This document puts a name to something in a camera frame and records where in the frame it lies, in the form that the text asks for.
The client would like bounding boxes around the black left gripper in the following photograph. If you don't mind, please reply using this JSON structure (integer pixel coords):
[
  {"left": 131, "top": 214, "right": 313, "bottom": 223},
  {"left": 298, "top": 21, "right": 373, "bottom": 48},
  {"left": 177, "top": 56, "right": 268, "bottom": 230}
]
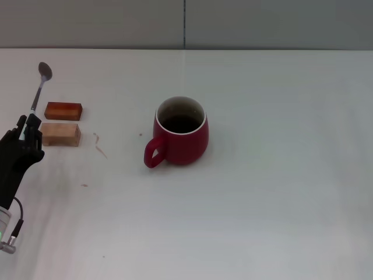
[{"left": 0, "top": 114, "right": 45, "bottom": 211}]

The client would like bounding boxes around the blue handled metal spoon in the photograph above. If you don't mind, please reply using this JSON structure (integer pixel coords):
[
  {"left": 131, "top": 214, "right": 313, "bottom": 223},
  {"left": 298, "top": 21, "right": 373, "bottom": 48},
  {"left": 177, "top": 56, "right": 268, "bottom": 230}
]
[{"left": 17, "top": 62, "right": 54, "bottom": 141}]

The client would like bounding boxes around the red ceramic cup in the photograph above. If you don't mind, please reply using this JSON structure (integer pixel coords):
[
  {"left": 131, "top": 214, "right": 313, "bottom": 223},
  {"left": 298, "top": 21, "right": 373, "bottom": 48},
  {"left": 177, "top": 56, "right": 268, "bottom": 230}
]
[{"left": 143, "top": 96, "right": 209, "bottom": 169}]

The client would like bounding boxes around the light wooden block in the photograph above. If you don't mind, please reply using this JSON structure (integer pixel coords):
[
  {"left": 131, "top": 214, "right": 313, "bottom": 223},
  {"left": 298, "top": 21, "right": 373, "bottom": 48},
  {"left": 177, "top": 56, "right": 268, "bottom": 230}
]
[{"left": 39, "top": 122, "right": 82, "bottom": 148}]

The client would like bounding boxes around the dark reddish wooden block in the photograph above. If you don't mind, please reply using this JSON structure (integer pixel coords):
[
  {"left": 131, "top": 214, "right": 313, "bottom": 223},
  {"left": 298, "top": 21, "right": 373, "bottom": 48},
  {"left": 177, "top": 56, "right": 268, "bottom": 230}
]
[{"left": 44, "top": 101, "right": 84, "bottom": 121}]

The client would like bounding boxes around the dark coffee liquid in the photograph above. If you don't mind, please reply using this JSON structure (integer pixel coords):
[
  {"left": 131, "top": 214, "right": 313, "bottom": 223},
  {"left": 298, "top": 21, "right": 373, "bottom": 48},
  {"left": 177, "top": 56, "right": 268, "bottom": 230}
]
[{"left": 160, "top": 115, "right": 202, "bottom": 134}]

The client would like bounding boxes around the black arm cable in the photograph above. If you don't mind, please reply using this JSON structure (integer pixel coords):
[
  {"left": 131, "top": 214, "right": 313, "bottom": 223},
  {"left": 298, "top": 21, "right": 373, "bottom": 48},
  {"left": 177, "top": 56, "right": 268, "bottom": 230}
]
[{"left": 0, "top": 197, "right": 25, "bottom": 254}]

